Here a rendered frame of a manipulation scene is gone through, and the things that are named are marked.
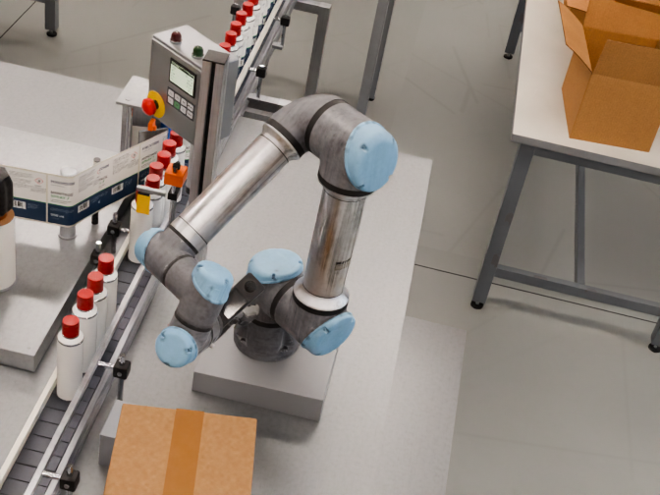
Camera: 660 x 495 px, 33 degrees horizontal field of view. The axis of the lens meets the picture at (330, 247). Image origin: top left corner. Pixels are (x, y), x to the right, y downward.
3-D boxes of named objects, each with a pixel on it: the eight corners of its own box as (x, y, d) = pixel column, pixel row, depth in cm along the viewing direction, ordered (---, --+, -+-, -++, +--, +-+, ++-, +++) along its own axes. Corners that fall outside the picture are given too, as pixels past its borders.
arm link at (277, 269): (274, 279, 249) (279, 233, 240) (313, 313, 242) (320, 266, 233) (232, 300, 242) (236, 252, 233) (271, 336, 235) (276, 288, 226)
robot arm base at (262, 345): (241, 308, 255) (244, 276, 248) (305, 321, 254) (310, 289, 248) (226, 354, 243) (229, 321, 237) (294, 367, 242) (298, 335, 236)
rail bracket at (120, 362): (94, 400, 235) (97, 343, 225) (128, 408, 234) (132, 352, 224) (89, 411, 232) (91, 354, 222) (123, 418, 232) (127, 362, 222)
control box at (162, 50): (180, 100, 247) (187, 24, 236) (231, 136, 239) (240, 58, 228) (143, 112, 241) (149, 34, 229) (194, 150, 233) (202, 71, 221)
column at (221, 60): (183, 298, 264) (208, 48, 224) (200, 302, 264) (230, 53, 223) (177, 310, 261) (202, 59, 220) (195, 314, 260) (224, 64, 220)
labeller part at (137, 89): (133, 78, 280) (133, 75, 280) (175, 87, 280) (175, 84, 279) (115, 104, 270) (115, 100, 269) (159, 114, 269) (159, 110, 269)
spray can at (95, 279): (84, 337, 242) (87, 265, 229) (108, 343, 241) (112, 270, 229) (77, 353, 238) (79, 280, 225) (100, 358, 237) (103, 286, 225)
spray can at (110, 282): (95, 319, 247) (98, 247, 234) (118, 324, 246) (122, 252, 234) (87, 334, 243) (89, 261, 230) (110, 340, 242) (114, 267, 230)
